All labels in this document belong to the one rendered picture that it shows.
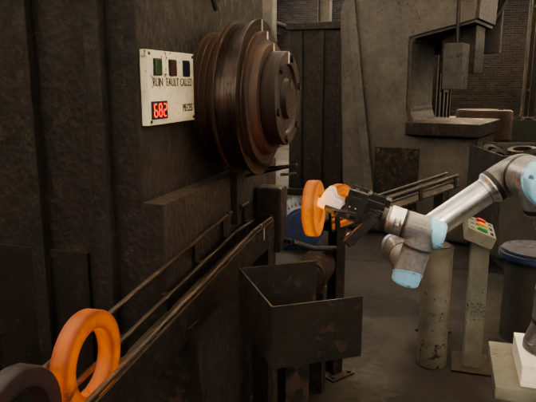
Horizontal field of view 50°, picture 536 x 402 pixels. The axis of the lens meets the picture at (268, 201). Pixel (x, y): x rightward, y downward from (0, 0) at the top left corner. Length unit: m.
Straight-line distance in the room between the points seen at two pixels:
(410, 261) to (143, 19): 0.89
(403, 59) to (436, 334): 2.42
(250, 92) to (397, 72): 2.86
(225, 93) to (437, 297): 1.29
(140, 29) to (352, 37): 3.20
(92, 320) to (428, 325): 1.68
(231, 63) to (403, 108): 2.89
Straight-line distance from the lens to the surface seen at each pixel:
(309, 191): 1.53
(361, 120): 4.48
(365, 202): 1.52
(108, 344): 1.16
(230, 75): 1.61
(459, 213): 1.68
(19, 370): 0.95
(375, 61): 4.47
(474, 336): 2.56
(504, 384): 1.89
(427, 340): 2.52
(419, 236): 1.53
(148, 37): 1.48
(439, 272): 2.41
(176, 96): 1.56
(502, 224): 3.75
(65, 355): 1.03
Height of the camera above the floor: 1.16
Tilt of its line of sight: 12 degrees down
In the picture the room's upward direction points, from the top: straight up
